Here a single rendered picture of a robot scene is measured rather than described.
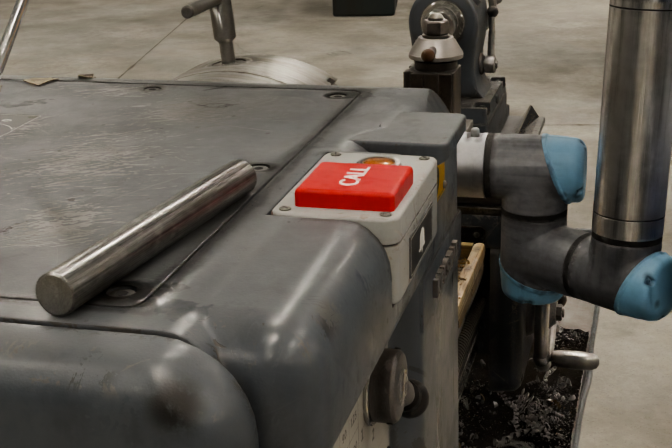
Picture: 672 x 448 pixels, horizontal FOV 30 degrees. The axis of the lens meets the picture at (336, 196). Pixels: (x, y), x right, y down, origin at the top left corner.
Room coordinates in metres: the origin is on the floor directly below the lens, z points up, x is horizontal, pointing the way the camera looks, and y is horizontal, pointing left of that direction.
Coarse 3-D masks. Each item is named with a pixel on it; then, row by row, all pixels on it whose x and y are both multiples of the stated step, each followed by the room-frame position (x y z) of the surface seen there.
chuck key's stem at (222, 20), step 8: (224, 0) 1.21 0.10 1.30; (216, 8) 1.21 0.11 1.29; (224, 8) 1.21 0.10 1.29; (216, 16) 1.21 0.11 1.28; (224, 16) 1.21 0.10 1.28; (232, 16) 1.22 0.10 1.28; (216, 24) 1.21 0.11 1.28; (224, 24) 1.21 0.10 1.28; (232, 24) 1.22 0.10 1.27; (216, 32) 1.21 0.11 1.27; (224, 32) 1.21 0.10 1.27; (232, 32) 1.22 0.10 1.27; (216, 40) 1.22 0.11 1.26; (224, 40) 1.21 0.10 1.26; (232, 40) 1.22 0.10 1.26; (224, 48) 1.22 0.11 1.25; (232, 48) 1.22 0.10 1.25; (224, 56) 1.22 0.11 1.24; (232, 56) 1.22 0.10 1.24; (224, 64) 1.22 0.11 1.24; (232, 64) 1.21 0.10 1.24
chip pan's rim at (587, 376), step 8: (592, 320) 2.03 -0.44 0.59; (592, 328) 1.99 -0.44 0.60; (592, 336) 1.95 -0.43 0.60; (592, 344) 1.92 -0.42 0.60; (592, 352) 1.89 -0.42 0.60; (584, 376) 1.85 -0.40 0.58; (584, 384) 1.78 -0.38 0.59; (584, 392) 1.75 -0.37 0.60; (584, 400) 1.72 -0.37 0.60; (576, 416) 1.68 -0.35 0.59; (576, 424) 1.65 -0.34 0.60; (576, 432) 1.62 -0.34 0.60; (576, 440) 1.60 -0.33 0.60
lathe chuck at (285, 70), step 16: (208, 64) 1.23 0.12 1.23; (240, 64) 1.20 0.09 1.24; (256, 64) 1.21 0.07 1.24; (272, 64) 1.21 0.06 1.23; (288, 64) 1.22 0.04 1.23; (304, 64) 1.24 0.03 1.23; (288, 80) 1.17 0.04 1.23; (304, 80) 1.19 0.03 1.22; (320, 80) 1.21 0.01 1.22; (336, 80) 1.24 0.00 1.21
